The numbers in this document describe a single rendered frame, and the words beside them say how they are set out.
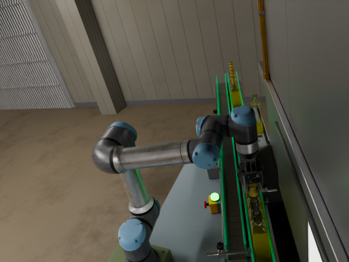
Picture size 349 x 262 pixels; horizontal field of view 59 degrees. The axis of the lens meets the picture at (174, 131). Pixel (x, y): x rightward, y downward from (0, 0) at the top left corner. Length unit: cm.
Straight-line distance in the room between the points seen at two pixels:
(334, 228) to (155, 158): 52
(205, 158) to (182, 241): 80
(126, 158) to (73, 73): 444
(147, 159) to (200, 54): 327
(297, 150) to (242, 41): 308
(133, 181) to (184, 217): 53
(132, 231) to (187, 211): 48
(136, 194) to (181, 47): 312
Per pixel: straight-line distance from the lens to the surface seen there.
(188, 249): 158
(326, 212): 81
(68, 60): 534
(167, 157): 95
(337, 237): 76
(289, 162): 105
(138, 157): 100
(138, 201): 135
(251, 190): 121
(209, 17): 399
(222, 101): 246
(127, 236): 134
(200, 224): 166
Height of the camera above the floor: 198
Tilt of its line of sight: 30 degrees down
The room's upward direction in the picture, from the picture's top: 15 degrees counter-clockwise
